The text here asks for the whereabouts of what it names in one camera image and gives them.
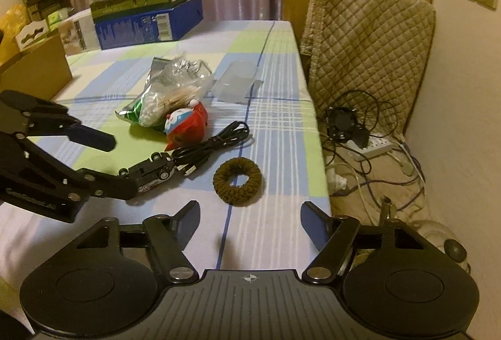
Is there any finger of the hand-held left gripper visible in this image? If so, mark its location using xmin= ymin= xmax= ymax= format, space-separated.
xmin=18 ymin=96 xmax=117 ymax=153
xmin=16 ymin=134 xmax=138 ymax=202

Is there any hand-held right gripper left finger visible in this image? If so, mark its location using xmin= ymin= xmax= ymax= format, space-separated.
xmin=74 ymin=200 xmax=201 ymax=284

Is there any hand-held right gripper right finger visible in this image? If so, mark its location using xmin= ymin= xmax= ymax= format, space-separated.
xmin=301 ymin=201 xmax=429 ymax=283

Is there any silver green tea packet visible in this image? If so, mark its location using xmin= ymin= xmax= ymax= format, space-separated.
xmin=115 ymin=56 xmax=184 ymax=131

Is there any black toy car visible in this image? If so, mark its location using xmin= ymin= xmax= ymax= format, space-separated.
xmin=118 ymin=152 xmax=178 ymax=200

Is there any bag of cotton swabs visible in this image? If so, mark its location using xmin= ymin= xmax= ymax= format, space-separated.
xmin=139 ymin=87 xmax=205 ymax=128

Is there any crumpled white tissue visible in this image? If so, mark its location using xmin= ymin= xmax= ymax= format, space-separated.
xmin=327 ymin=168 xmax=349 ymax=190

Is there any brown knitted hair scrunchie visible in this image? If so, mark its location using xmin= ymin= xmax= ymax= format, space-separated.
xmin=212 ymin=158 xmax=264 ymax=204

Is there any brown cardboard box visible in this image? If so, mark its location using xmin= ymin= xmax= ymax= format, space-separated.
xmin=0 ymin=35 xmax=74 ymax=102

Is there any red blue cartoon cat toy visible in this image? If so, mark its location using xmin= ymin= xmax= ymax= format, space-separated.
xmin=163 ymin=99 xmax=209 ymax=152

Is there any black plug adapter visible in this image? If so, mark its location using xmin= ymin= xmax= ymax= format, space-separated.
xmin=350 ymin=126 xmax=371 ymax=147

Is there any white power strip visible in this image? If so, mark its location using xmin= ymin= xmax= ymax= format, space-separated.
xmin=346 ymin=132 xmax=394 ymax=159

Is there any plaid tablecloth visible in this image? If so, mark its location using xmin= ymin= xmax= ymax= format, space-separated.
xmin=0 ymin=20 xmax=333 ymax=286

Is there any small white brown box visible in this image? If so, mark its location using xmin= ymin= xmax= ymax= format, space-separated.
xmin=59 ymin=9 xmax=98 ymax=57

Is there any small black fan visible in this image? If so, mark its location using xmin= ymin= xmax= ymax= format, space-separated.
xmin=327 ymin=105 xmax=359 ymax=139

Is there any blue cardboard box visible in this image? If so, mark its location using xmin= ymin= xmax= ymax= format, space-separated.
xmin=94 ymin=0 xmax=204 ymax=51

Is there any white cardboard holder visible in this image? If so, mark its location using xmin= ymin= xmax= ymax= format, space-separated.
xmin=15 ymin=21 xmax=50 ymax=51

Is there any clear glass pot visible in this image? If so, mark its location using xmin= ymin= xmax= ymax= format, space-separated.
xmin=376 ymin=197 xmax=471 ymax=275

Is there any light green packet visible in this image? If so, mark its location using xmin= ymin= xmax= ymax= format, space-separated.
xmin=46 ymin=8 xmax=72 ymax=29

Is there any yellow plastic bag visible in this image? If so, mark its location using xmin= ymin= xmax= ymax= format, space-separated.
xmin=0 ymin=4 xmax=30 ymax=67

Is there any clear plastic container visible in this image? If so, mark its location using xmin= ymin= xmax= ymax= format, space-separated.
xmin=213 ymin=60 xmax=265 ymax=104

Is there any beige quilted blanket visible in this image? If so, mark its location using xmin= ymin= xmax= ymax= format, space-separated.
xmin=301 ymin=0 xmax=436 ymax=138

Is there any black usb cable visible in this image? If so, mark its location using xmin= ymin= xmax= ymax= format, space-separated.
xmin=171 ymin=121 xmax=251 ymax=178

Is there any wire rack in clear bag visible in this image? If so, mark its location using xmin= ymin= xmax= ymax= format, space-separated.
xmin=157 ymin=55 xmax=214 ymax=91

